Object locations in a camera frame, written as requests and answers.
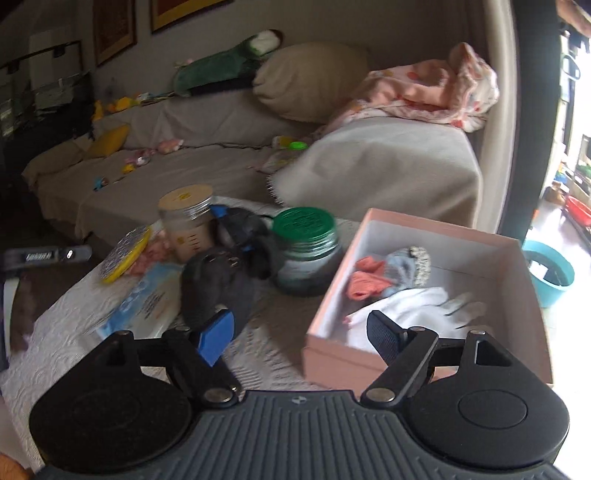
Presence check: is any blue and white packet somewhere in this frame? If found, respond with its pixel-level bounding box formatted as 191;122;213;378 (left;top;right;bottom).
87;263;184;335

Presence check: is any yellow cushion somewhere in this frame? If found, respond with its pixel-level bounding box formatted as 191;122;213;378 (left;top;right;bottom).
85;124;132;160

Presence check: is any beige pillow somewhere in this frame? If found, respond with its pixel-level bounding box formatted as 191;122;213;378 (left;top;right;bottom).
252;42;371;124

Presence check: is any pink floral blanket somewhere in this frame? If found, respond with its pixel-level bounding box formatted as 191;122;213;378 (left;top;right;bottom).
322;42;501;134

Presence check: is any glass jar with beige lid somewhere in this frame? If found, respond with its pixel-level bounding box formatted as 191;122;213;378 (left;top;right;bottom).
158;184;216;265

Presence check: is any teal plastic basin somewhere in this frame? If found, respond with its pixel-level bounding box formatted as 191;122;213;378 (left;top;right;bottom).
522;239;576;308

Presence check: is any yellow plush toy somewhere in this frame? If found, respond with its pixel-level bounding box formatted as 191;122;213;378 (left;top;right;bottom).
91;94;140;121

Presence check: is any glass jar with green lid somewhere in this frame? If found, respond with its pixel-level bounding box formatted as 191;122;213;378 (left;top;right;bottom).
270;207;345;297

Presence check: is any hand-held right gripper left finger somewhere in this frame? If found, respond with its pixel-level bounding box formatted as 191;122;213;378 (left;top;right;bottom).
99;310;242;408

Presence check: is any sofa with beige cover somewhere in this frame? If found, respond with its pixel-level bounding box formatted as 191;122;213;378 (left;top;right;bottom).
21;88;484;241

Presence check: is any pink plush toy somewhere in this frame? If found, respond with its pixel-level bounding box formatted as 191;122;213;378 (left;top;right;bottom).
126;137;184;167

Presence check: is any yellow rimmed round lid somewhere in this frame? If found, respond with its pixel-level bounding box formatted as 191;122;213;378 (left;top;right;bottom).
99;226;153;284

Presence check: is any blue sock with speckled cuff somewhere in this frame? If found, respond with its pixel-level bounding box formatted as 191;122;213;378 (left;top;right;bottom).
382;246;433;297

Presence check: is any beige cushion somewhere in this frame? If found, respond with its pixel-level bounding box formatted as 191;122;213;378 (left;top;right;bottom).
21;140;85;186

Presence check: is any grey bar with metal fitting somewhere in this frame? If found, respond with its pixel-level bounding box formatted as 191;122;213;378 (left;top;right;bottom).
4;246;93;269

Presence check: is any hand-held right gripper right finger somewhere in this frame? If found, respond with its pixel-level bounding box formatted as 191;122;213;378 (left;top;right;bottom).
360;310;513;409

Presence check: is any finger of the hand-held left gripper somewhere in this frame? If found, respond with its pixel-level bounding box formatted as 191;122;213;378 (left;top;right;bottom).
240;240;279;280
211;206;274;252

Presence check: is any green plush toy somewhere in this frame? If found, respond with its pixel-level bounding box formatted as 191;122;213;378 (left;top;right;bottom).
172;28;282;96

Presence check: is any white shelf rack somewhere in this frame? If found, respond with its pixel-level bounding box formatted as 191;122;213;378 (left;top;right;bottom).
0;39;94;139

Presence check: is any red plastic basin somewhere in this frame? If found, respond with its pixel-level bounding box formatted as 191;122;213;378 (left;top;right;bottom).
565;195;591;228

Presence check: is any bottle with green cap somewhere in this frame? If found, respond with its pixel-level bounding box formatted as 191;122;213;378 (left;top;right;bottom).
271;135;308;153

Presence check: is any white glove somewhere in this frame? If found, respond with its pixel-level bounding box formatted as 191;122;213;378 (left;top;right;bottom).
344;285;486;348

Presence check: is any orange sock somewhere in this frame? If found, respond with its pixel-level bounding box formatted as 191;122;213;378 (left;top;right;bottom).
348;256;389;299

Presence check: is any framed wall picture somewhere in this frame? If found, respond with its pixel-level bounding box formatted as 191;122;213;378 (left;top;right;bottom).
92;0;138;68
150;0;232;34

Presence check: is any pink cardboard box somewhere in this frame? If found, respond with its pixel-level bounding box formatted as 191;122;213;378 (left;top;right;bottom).
301;208;555;389

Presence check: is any pink cloth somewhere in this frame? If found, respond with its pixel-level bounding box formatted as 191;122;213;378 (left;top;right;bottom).
133;234;172;278

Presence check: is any white textured tablecloth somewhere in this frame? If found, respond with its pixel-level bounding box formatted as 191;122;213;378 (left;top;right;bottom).
0;216;362;467

